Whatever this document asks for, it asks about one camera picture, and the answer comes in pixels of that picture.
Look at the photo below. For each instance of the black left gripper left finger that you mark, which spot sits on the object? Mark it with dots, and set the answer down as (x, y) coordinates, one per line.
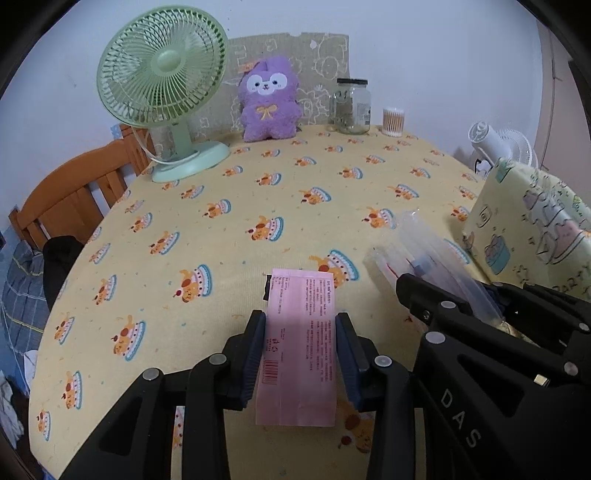
(134, 438)

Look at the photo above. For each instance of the pink tissue packet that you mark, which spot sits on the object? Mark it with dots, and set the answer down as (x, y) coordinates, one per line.
(298, 373)

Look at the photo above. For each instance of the wooden chair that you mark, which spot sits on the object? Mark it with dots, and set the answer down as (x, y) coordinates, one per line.
(62, 204)

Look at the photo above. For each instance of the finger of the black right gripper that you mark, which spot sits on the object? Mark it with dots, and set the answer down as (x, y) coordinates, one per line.
(521, 304)
(437, 308)

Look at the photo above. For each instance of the glass jar with brown lid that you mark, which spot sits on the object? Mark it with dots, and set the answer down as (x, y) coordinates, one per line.
(350, 106)

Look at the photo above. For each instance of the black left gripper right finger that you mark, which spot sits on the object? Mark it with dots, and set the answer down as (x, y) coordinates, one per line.
(376, 383)

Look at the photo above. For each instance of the beige cartoon wall mat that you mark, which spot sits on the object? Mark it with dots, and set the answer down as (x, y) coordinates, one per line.
(318, 60)

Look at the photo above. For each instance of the clear plastic packet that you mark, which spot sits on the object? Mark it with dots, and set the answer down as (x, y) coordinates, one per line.
(414, 248)

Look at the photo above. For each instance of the cartoon-print storage basket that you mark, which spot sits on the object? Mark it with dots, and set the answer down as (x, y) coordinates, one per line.
(529, 227)

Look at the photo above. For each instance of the cotton swab container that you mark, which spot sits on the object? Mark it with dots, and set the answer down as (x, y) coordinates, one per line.
(393, 122)

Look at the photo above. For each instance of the black cloth on chair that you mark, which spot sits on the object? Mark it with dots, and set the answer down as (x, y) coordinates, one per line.
(59, 255)

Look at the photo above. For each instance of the purple plush bunny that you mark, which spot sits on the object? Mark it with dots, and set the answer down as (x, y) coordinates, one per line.
(268, 95)

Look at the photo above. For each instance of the green desk fan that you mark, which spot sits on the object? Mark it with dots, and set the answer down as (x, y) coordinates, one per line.
(157, 71)

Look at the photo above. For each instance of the blue plaid bedding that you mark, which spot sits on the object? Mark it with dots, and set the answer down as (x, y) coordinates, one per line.
(24, 313)

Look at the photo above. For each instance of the beige door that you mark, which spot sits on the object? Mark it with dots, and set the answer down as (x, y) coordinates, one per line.
(562, 142)

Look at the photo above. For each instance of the white standing fan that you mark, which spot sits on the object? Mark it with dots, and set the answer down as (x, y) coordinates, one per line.
(490, 146)

